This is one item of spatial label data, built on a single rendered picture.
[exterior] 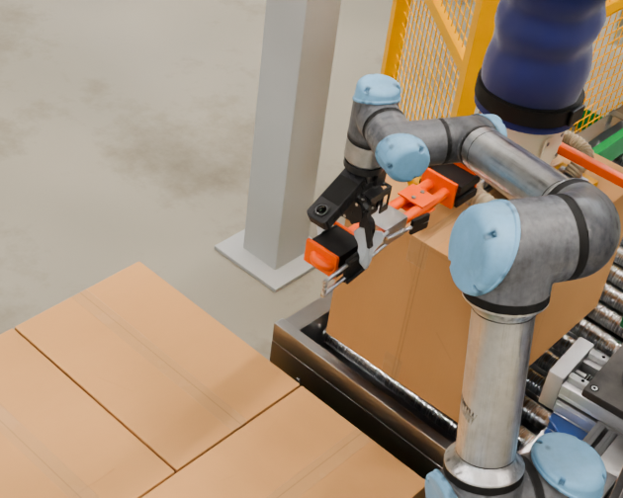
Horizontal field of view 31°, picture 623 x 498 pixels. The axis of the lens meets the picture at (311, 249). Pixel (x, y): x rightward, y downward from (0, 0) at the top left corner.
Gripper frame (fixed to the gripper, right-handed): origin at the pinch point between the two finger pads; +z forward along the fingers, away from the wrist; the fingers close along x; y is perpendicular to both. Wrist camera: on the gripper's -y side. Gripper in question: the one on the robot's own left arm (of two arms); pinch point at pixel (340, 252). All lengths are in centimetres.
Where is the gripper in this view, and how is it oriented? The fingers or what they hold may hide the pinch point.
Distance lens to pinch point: 204.2
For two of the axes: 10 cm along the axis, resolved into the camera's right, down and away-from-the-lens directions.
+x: -7.5, -4.9, 4.4
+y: 6.5, -4.2, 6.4
